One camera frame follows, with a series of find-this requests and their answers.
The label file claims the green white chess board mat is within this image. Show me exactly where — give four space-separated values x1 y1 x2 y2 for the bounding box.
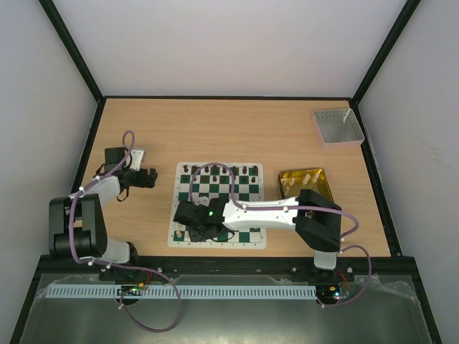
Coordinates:
168 162 267 249

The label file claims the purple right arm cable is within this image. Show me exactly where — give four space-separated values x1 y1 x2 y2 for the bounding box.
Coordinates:
188 163 372 310

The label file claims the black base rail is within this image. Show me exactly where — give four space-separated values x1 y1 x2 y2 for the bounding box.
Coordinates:
39 254 419 287

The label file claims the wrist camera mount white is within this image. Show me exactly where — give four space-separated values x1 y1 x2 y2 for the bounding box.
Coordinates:
128 148 146 171
194 196 209 206

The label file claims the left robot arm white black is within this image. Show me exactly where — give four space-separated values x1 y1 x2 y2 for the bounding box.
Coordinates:
48 147 157 268

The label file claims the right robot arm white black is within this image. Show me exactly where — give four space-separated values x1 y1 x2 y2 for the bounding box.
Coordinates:
172 189 342 281

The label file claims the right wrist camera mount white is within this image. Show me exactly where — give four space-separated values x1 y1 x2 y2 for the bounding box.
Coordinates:
194 196 209 206

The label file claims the white slotted cable duct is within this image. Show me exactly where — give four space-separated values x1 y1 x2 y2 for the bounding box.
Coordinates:
45 284 316 300

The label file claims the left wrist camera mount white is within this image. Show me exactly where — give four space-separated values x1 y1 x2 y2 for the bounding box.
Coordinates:
128 148 146 171

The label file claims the black enclosure frame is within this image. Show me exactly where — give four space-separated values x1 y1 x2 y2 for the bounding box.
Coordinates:
6 0 444 344

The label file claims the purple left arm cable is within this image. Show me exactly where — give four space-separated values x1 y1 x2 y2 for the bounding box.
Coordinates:
67 130 182 333

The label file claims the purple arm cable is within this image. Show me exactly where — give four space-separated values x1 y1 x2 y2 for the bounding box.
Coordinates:
67 130 182 333
188 163 372 310

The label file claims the gold tin tray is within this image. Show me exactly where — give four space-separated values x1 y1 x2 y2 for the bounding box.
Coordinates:
278 168 333 201

